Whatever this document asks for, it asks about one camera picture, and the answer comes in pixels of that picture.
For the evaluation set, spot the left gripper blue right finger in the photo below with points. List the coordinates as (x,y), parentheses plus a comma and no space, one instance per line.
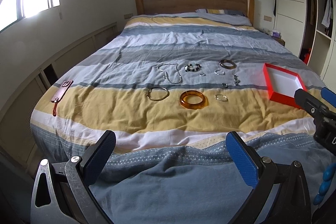
(292,201)

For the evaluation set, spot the white wardrobe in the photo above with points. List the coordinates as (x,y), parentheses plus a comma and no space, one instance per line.
(299,22)

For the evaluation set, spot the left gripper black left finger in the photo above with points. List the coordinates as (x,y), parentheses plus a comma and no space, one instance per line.
(61,191)

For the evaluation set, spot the red item in wardrobe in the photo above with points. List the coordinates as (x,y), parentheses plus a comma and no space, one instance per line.
(305,55)

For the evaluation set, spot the wooden nightstand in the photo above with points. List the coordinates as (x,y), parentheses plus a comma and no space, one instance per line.
(280,41)

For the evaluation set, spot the purple tissue box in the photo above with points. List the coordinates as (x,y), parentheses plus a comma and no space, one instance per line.
(276,34)

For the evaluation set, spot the wall socket left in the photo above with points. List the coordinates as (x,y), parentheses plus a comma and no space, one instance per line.
(128,16)

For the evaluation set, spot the hanging clothes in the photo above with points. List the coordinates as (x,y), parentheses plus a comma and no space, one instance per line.
(327,14)

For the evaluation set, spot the wall socket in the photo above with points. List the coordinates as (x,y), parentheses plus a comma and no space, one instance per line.
(128,16)
(267,18)

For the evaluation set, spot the low white wall cabinet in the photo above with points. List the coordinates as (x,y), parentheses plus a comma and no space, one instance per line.
(17,142)

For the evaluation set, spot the grey blue pillow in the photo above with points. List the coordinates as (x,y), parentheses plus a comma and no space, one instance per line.
(232,17)

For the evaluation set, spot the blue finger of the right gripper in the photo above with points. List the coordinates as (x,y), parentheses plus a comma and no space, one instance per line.
(328,96)

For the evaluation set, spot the wall socket right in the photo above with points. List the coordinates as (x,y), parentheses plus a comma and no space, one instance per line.
(267,18)

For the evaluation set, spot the red white jewelry box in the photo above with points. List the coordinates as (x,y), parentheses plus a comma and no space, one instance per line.
(282,84)

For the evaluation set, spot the amber orange bangle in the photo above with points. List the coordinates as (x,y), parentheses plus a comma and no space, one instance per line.
(193,99)

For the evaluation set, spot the striped bed duvet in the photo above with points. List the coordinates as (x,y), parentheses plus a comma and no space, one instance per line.
(170,164)

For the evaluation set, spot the thin silver bangle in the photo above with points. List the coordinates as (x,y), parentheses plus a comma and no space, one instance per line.
(157,94)

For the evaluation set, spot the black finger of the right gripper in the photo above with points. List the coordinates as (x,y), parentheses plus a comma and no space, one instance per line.
(307,102)

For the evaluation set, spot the blue gloved right hand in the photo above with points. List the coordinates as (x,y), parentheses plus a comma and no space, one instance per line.
(327,177)

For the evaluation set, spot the wooden headboard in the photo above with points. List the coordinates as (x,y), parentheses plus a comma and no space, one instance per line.
(151,7)

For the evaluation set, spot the pink phone with strap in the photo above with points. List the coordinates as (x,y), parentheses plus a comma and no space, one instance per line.
(60,94)

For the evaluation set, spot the brown horn bangle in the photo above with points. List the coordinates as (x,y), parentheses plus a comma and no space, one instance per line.
(227,64)

